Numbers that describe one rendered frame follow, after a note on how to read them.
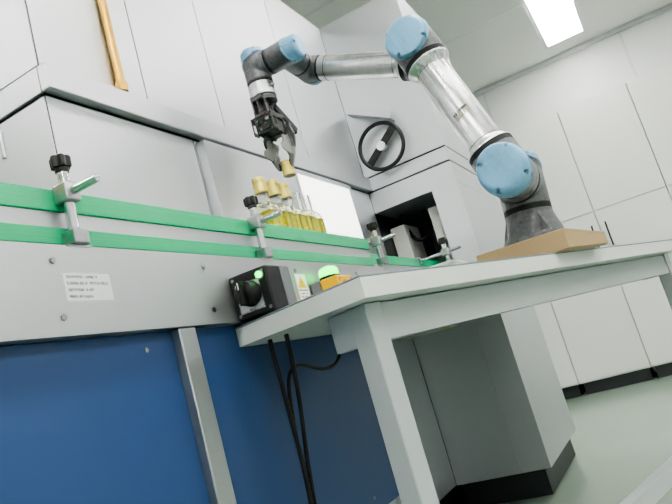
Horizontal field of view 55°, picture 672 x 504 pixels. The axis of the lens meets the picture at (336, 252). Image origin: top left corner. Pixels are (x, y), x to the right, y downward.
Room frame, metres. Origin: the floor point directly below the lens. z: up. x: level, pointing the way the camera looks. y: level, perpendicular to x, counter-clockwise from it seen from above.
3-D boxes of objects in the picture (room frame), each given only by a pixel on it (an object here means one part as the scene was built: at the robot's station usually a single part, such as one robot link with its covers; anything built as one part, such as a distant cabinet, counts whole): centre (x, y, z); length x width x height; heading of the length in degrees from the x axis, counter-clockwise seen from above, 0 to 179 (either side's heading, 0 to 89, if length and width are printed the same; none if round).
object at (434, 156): (2.92, -0.52, 1.69); 0.70 x 0.37 x 0.89; 155
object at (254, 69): (1.74, 0.07, 1.53); 0.09 x 0.08 x 0.11; 65
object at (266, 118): (1.73, 0.08, 1.37); 0.09 x 0.08 x 0.12; 154
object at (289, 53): (1.71, -0.02, 1.53); 0.11 x 0.11 x 0.08; 65
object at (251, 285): (1.08, 0.17, 0.79); 0.04 x 0.03 x 0.04; 65
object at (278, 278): (1.14, 0.14, 0.79); 0.08 x 0.08 x 0.08; 65
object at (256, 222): (1.25, 0.12, 0.94); 0.07 x 0.04 x 0.13; 65
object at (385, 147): (2.61, -0.31, 1.49); 0.21 x 0.05 x 0.21; 65
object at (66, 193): (0.83, 0.31, 0.94); 0.07 x 0.04 x 0.13; 65
